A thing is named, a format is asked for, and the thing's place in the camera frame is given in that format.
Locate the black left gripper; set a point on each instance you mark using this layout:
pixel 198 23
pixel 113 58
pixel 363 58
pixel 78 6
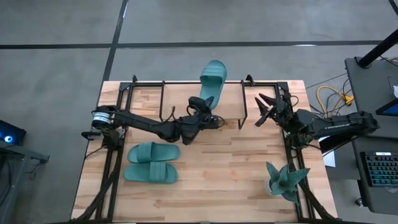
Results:
pixel 208 121

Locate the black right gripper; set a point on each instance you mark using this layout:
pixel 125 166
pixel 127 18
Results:
pixel 282 110

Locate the green rubber slide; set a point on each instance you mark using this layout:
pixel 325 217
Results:
pixel 154 152
pixel 213 81
pixel 150 172

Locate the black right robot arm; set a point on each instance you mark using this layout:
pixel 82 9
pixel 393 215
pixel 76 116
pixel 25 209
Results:
pixel 335 126

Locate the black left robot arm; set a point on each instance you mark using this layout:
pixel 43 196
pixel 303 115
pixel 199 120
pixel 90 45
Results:
pixel 140 123

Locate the wooden shelf with black legs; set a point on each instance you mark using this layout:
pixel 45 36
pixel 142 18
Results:
pixel 233 102

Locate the black flat box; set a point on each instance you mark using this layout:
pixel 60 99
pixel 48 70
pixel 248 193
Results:
pixel 335 143

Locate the green succulent in white pot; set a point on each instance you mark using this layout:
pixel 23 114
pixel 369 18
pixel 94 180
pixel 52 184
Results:
pixel 284 183

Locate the white paper sheet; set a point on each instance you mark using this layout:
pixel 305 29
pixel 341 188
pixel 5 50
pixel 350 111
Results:
pixel 329 158

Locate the large grey desk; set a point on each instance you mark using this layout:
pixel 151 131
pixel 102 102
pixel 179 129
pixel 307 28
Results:
pixel 370 99

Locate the blue screen tablet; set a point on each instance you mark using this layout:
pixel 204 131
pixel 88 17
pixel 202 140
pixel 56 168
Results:
pixel 390 109

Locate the black round pole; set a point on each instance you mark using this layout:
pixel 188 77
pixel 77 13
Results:
pixel 377 49

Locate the black backlit keyboard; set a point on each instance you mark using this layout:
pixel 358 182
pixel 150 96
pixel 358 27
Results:
pixel 381 169

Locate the small grey desk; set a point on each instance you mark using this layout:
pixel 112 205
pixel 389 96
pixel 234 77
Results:
pixel 373 199

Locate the grey metal cart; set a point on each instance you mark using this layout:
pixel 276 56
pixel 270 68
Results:
pixel 15 174

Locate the black metal rig frame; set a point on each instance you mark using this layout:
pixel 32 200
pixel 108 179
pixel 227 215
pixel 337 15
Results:
pixel 113 174

